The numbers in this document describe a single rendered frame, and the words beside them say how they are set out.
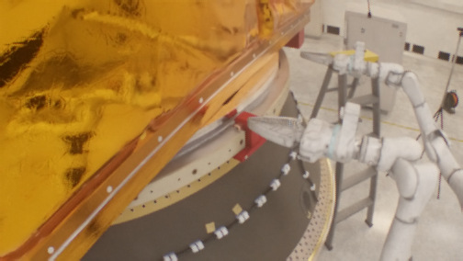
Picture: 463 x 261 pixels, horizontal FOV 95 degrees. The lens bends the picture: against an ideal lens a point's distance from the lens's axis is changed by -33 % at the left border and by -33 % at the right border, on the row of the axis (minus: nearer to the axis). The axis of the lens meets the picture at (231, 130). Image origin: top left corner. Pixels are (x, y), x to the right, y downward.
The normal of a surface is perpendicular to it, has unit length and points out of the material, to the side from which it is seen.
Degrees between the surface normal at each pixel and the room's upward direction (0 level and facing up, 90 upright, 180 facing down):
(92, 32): 89
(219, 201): 62
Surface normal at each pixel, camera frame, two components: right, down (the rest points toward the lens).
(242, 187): 0.65, -0.09
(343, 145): -0.39, 0.02
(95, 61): 0.91, 0.16
